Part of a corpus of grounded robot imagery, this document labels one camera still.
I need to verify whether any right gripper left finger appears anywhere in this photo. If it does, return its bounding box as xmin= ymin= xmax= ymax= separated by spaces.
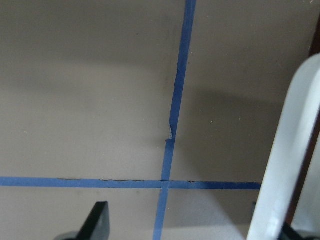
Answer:
xmin=56 ymin=201 xmax=111 ymax=240

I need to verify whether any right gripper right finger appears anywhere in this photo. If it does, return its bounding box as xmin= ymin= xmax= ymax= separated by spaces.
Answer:
xmin=251 ymin=201 xmax=320 ymax=240

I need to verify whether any wooden drawer with white handle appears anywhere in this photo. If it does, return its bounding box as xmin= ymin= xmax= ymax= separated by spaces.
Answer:
xmin=246 ymin=53 xmax=320 ymax=240

